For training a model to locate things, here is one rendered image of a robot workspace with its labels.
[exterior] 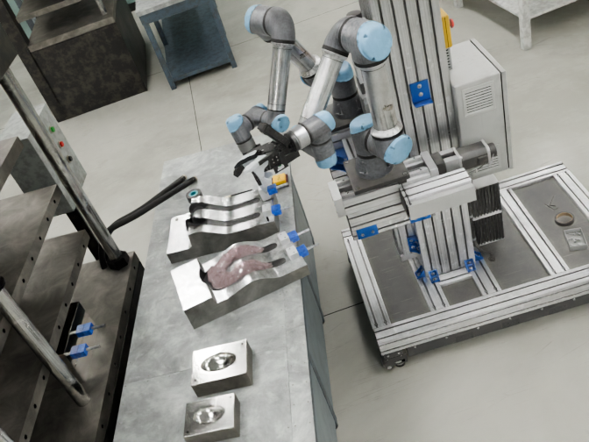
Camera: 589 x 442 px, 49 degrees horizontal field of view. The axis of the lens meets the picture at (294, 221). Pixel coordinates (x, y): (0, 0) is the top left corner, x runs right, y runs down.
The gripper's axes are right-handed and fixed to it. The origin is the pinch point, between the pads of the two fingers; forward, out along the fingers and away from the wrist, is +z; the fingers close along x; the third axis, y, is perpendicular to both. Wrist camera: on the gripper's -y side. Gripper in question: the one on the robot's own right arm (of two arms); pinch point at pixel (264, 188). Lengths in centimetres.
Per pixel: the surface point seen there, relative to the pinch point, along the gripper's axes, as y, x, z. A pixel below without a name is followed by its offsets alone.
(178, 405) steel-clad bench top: -40, -92, 21
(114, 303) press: -75, -31, 9
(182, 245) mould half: -41.0, -14.6, 4.1
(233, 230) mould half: -16.7, -15.9, 5.4
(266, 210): -0.3, -13.3, 4.0
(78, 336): -78, -60, 1
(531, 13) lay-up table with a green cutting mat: 185, 241, 62
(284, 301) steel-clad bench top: 0, -55, 22
